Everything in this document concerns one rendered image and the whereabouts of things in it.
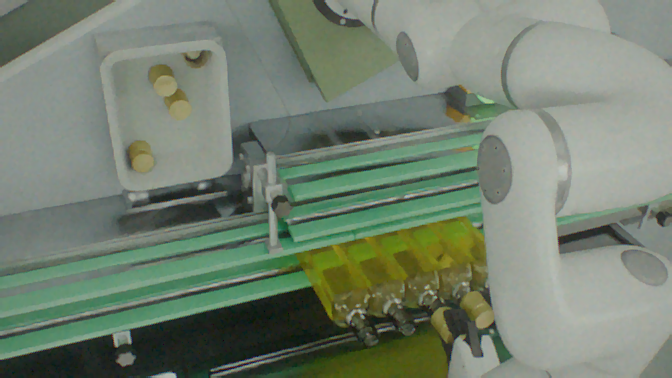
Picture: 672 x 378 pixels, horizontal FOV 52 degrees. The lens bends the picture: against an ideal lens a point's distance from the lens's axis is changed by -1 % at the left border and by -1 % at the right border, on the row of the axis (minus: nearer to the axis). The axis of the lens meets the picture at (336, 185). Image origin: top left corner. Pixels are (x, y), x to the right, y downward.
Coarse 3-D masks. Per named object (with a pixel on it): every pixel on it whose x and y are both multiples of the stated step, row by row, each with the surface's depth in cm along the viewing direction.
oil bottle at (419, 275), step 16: (384, 240) 110; (400, 240) 110; (400, 256) 107; (416, 256) 107; (400, 272) 104; (416, 272) 104; (432, 272) 104; (416, 288) 102; (432, 288) 103; (416, 304) 104
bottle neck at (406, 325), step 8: (392, 304) 100; (400, 304) 100; (392, 312) 99; (400, 312) 99; (408, 312) 99; (392, 320) 99; (400, 320) 98; (408, 320) 97; (400, 328) 97; (408, 328) 99; (416, 328) 98
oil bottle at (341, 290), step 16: (304, 256) 109; (320, 256) 107; (336, 256) 107; (320, 272) 104; (336, 272) 104; (352, 272) 104; (320, 288) 104; (336, 288) 101; (352, 288) 101; (336, 304) 99; (352, 304) 99; (368, 304) 100; (336, 320) 100
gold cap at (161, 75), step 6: (156, 66) 102; (162, 66) 102; (168, 66) 103; (150, 72) 103; (156, 72) 101; (162, 72) 101; (168, 72) 101; (150, 78) 103; (156, 78) 100; (162, 78) 100; (168, 78) 100; (174, 78) 101; (156, 84) 100; (162, 84) 100; (168, 84) 101; (174, 84) 101; (156, 90) 100; (162, 90) 101; (168, 90) 101; (174, 90) 101
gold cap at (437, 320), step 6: (438, 312) 99; (432, 318) 99; (438, 318) 98; (432, 324) 99; (438, 324) 98; (444, 324) 97; (438, 330) 98; (444, 330) 97; (444, 336) 96; (450, 336) 96; (462, 336) 97; (450, 342) 97
